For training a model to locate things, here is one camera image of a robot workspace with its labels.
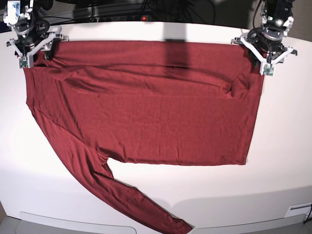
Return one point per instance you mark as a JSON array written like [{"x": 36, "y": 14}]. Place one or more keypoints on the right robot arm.
[{"x": 22, "y": 16}]

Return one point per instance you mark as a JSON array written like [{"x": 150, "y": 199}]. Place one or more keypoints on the white label box with cable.
[{"x": 300, "y": 209}]

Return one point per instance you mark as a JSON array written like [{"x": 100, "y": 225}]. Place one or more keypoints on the red long-sleeve T-shirt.
[{"x": 177, "y": 103}]

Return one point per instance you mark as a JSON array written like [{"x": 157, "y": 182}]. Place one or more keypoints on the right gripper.
[{"x": 27, "y": 42}]

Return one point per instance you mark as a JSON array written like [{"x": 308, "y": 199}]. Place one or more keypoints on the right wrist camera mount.
[{"x": 26, "y": 60}]

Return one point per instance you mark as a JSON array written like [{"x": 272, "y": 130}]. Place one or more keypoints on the black power strip red switch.
[{"x": 122, "y": 18}]

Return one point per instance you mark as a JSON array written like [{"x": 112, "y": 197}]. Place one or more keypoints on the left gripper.
[{"x": 269, "y": 41}]

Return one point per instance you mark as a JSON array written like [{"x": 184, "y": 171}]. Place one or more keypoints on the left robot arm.
[{"x": 276, "y": 21}]

